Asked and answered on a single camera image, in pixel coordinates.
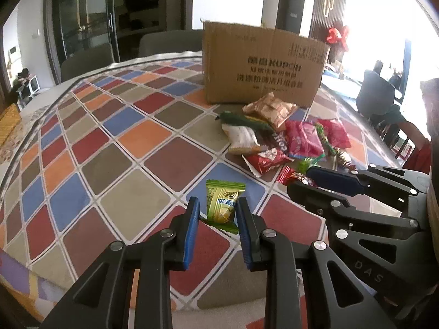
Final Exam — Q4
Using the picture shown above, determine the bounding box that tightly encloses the green yellow snack packet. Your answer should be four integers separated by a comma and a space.
201, 180, 246, 235

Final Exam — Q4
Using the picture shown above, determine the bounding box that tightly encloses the gold wrapped candy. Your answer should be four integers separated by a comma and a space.
334, 147, 356, 172

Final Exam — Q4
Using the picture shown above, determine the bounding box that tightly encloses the green lollipop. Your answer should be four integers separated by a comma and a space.
314, 123, 337, 157

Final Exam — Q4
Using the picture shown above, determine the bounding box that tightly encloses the green wrapped candy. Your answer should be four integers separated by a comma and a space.
297, 154, 326, 175

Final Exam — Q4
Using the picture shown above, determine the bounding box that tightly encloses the red pink snack packet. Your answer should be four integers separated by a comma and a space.
318, 119, 351, 149

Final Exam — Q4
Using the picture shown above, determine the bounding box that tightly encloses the dark wooden chair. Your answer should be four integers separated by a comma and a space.
371, 105, 432, 174

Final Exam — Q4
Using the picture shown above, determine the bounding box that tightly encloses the small red candy packet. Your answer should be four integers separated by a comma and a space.
277, 166, 316, 186

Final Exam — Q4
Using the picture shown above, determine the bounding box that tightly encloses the dark brown snack packet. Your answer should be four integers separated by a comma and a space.
272, 131, 289, 156

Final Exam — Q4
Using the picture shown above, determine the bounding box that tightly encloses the grey chair right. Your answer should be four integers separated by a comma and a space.
356, 70, 395, 119

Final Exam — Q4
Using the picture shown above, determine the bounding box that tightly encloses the tan waffle snack packet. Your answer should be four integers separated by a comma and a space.
243, 92, 299, 131

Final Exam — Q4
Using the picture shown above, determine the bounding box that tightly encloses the white snack packet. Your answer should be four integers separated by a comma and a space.
222, 123, 269, 155

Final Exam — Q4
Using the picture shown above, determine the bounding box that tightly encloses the colourful diamond pattern tablecloth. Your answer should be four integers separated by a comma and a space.
1, 52, 401, 328

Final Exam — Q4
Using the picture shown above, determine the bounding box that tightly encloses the dark green snack packet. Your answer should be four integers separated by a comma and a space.
216, 111, 275, 132

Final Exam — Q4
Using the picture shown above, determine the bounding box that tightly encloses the red bow decoration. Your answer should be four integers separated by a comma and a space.
326, 25, 349, 51

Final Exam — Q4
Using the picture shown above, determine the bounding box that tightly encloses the brown cardboard box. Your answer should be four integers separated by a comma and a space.
202, 22, 330, 109

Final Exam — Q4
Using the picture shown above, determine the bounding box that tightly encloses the patterned placemat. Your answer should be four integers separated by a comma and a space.
1, 105, 49, 164

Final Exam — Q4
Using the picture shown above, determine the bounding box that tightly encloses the woven yellow tissue box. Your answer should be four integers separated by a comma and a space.
0, 103, 22, 146

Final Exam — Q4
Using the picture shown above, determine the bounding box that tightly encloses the grey dining chair left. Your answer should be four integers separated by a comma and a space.
61, 43, 115, 82

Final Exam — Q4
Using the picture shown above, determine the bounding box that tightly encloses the grey dining chair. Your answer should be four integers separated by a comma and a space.
138, 30, 203, 57
61, 43, 115, 82

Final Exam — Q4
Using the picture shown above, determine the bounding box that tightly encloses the grey dining chair middle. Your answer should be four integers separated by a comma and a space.
138, 30, 203, 57

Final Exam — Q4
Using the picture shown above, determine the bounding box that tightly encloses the black glass sliding door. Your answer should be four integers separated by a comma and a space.
52, 0, 115, 63

